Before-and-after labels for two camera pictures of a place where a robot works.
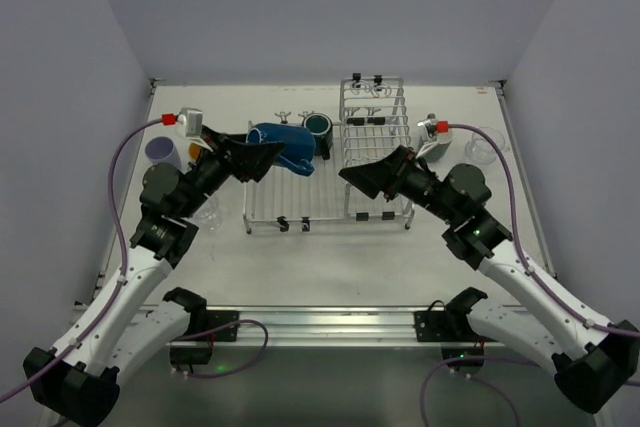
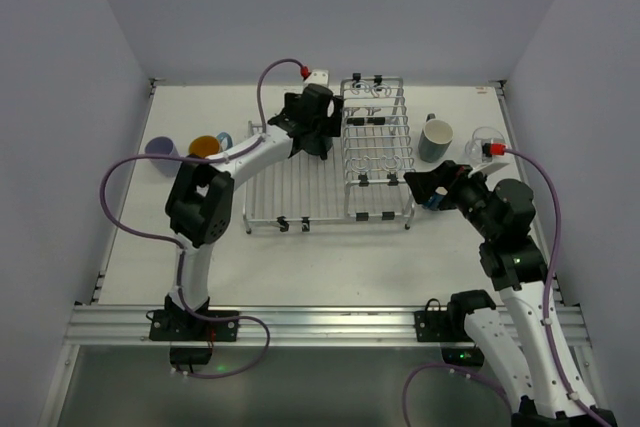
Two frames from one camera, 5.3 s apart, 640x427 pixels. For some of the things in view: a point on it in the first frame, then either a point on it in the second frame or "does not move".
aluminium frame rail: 298,326 does not move
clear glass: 480,148 does not move
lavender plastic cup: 162,150 does not move
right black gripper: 400,175 → 441,187
